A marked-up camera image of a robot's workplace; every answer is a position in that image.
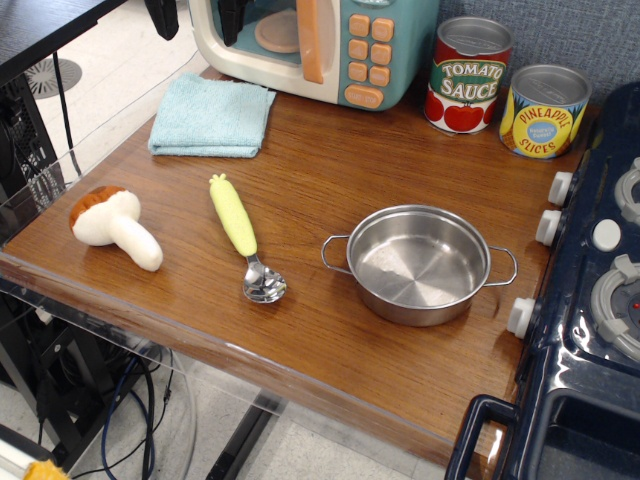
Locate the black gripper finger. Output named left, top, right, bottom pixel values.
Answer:
left=218, top=0, right=248, bottom=47
left=144, top=0, right=179, bottom=41

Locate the light blue towel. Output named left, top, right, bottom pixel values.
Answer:
left=148, top=73, right=276, bottom=158

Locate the spoon with green handle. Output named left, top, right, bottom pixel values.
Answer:
left=209, top=174, right=287, bottom=304

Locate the white stove knob top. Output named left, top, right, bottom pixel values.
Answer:
left=547, top=171, right=573, bottom=207

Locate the white stove knob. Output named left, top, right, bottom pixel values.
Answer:
left=547, top=171, right=573, bottom=207
left=507, top=297, right=536, bottom=339
left=535, top=210, right=562, bottom=247

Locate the yellow plush object corner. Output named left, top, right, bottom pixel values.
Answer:
left=22, top=460, right=70, bottom=480

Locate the toy microwave teal and cream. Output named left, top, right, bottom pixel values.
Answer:
left=188, top=0, right=439, bottom=111

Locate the black side desk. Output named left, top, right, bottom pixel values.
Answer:
left=1, top=1, right=122, bottom=201

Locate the plush mushroom toy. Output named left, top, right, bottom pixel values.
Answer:
left=69, top=185, right=164, bottom=272

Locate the tomato sauce can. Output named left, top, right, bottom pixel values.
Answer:
left=424, top=16, right=514, bottom=134

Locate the stainless steel pot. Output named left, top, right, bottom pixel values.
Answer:
left=321, top=204, right=519, bottom=327

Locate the pineapple slices can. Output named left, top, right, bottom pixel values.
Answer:
left=499, top=64, right=592, bottom=160

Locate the white stove knob middle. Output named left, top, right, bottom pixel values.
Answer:
left=535, top=210, right=562, bottom=247

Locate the clear acrylic table guard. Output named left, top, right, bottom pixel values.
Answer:
left=0, top=29, right=451, bottom=471

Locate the white stove knob bottom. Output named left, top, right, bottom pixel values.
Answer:
left=507, top=297, right=536, bottom=339

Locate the dark blue toy stove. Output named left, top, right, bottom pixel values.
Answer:
left=446, top=83, right=639, bottom=479

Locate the black cable under table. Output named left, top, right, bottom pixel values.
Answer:
left=69, top=349, right=176, bottom=480

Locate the blue cable under table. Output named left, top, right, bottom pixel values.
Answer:
left=101, top=357, right=156, bottom=480

